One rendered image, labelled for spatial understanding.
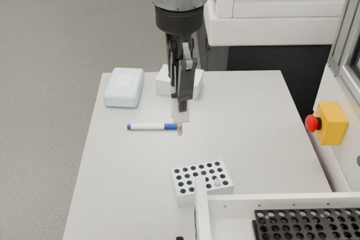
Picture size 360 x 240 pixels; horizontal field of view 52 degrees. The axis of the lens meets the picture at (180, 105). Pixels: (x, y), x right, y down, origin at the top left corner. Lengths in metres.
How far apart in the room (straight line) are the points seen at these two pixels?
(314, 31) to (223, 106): 0.43
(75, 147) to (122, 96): 1.08
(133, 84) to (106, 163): 0.27
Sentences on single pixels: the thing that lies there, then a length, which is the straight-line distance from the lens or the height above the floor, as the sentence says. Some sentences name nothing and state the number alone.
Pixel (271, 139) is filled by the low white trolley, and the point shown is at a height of 0.76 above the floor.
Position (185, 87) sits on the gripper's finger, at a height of 1.07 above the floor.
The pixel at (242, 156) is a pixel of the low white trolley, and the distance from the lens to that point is 0.94.
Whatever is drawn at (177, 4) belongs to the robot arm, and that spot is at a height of 1.22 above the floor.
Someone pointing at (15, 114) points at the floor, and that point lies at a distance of 2.41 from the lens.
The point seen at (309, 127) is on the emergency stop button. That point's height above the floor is 0.88.
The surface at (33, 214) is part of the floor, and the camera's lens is 1.86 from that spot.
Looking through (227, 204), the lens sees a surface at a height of 0.88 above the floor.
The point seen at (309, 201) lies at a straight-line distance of 0.72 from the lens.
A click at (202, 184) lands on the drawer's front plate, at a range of 0.65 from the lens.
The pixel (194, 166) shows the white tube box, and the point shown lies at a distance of 0.86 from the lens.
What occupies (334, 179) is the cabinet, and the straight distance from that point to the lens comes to 0.95.
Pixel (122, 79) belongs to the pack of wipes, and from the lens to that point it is 1.11.
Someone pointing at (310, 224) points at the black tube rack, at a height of 0.90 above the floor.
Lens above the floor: 1.43
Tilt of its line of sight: 39 degrees down
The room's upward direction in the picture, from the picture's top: straight up
